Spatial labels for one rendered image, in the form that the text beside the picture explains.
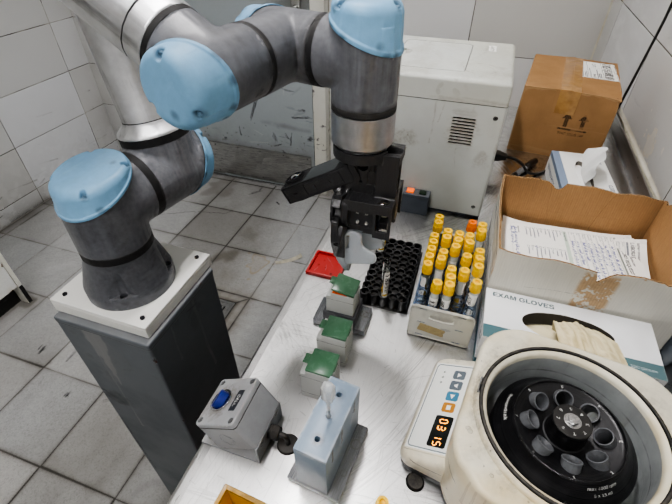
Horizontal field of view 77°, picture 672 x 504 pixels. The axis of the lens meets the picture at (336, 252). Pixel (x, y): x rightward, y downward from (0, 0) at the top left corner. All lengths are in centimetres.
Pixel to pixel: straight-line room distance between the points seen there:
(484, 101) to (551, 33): 134
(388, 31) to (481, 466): 44
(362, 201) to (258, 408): 29
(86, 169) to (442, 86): 63
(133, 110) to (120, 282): 27
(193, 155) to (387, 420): 53
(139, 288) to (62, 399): 121
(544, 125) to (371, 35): 92
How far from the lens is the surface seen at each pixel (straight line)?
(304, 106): 245
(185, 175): 77
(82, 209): 70
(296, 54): 49
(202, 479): 63
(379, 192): 53
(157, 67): 41
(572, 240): 91
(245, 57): 43
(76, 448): 181
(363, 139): 49
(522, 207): 93
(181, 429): 101
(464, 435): 52
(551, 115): 130
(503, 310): 71
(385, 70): 47
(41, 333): 223
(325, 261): 84
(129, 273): 77
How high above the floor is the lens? 144
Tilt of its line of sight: 41 degrees down
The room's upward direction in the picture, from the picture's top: straight up
